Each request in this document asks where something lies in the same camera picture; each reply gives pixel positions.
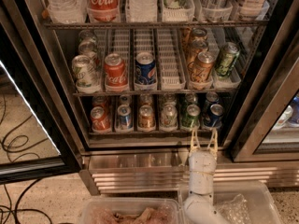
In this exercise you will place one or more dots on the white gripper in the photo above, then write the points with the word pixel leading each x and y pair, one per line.
pixel 202 162

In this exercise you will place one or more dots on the blue pepsi can bottom front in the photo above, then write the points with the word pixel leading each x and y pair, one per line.
pixel 213 115

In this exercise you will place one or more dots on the blue pepsi can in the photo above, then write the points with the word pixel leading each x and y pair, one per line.
pixel 211 99
pixel 213 115

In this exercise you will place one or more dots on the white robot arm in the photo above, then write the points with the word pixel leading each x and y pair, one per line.
pixel 198 207

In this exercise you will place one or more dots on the green sprite can bottom front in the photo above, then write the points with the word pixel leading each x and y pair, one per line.
pixel 190 117

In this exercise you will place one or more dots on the white green can bottom front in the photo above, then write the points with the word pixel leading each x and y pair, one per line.
pixel 169 117

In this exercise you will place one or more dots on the blue pepsi can bottom behind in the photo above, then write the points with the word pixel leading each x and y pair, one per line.
pixel 211 99

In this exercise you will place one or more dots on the orange can bottom front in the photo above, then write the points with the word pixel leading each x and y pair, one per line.
pixel 146 119

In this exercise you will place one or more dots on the orange can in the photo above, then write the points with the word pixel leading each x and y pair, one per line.
pixel 202 66
pixel 146 119

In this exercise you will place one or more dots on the orange can middle front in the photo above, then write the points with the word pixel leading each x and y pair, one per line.
pixel 202 66

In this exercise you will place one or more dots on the blue white can bottom front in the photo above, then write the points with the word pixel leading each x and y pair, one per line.
pixel 125 117

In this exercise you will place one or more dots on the empty white can tray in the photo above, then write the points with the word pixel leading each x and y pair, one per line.
pixel 172 76

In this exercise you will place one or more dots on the blue pepsi can middle shelf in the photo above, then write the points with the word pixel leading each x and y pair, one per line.
pixel 145 68

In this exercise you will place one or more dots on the green can middle right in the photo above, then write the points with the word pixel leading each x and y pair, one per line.
pixel 226 59

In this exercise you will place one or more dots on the red coke can bottom front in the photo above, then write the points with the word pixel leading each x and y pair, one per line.
pixel 100 119

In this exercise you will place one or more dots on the red coca-cola can middle shelf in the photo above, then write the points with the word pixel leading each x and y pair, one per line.
pixel 115 69

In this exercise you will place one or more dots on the white green can middle shelf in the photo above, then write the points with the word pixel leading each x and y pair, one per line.
pixel 84 71

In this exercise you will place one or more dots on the glass fridge door left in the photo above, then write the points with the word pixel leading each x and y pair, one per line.
pixel 40 135

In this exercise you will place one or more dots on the red coca-cola bottle top shelf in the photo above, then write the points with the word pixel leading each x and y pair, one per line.
pixel 103 10

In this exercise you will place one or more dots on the clear plastic bin right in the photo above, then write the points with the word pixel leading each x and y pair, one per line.
pixel 244 202

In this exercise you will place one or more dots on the clear plastic bin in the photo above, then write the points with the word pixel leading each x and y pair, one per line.
pixel 131 211
pixel 244 202

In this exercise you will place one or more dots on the clear plastic bin left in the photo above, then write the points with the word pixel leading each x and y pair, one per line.
pixel 131 211

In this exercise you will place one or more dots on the clear water bottle top centre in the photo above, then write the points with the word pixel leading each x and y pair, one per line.
pixel 141 10

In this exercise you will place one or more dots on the clear water bottle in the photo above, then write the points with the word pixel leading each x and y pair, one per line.
pixel 67 11
pixel 141 10

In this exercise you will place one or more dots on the clear water bottle top left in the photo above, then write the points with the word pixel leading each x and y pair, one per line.
pixel 67 11

